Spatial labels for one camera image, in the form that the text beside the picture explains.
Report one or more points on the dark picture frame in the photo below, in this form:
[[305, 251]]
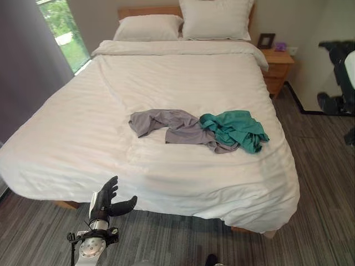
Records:
[[266, 41]]

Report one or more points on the wooden nightstand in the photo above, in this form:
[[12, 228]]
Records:
[[277, 69]]

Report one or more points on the grey curtain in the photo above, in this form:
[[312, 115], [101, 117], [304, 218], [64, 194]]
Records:
[[25, 61]]

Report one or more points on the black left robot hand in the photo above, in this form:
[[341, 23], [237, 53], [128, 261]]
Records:
[[104, 200]]

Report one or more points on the black wheeled equipment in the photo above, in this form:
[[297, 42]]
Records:
[[339, 83]]

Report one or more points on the dark robot foot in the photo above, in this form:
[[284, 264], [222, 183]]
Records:
[[211, 260]]

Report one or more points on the wooden bed frame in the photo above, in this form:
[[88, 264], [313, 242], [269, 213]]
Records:
[[151, 11]]

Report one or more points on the white wall socket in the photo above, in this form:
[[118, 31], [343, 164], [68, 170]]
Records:
[[293, 50]]

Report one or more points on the flat white pillow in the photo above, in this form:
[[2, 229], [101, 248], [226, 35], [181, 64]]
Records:
[[148, 27]]

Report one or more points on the window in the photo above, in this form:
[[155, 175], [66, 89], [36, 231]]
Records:
[[65, 33]]

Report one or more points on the upright white pillow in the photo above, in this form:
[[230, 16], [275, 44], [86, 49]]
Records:
[[216, 19]]

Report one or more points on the small purple object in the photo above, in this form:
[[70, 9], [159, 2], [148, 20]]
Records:
[[280, 46]]

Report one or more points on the teal green garment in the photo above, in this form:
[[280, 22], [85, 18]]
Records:
[[238, 128]]

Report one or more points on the white duvet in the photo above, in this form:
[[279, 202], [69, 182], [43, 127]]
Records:
[[138, 116]]

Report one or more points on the grey garment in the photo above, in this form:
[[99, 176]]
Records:
[[180, 128]]

